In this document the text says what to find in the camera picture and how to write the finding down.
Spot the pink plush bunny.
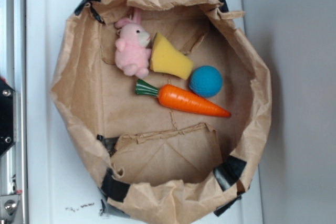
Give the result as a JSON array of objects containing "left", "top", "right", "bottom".
[{"left": 114, "top": 8, "right": 151, "bottom": 79}]

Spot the orange plastic carrot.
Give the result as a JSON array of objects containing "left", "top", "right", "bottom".
[{"left": 135, "top": 79, "right": 231, "bottom": 118}]

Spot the yellow sponge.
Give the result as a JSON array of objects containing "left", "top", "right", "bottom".
[{"left": 150, "top": 33, "right": 194, "bottom": 80}]

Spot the blue golf ball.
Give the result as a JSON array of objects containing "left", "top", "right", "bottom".
[{"left": 189, "top": 66, "right": 223, "bottom": 98}]

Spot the brown paper bag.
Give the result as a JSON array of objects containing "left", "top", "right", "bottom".
[{"left": 50, "top": 0, "right": 272, "bottom": 223}]

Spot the white tray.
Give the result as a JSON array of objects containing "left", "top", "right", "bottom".
[{"left": 25, "top": 0, "right": 264, "bottom": 224}]

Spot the metal frame rail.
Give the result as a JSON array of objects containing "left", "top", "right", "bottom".
[{"left": 1, "top": 0, "right": 29, "bottom": 223}]

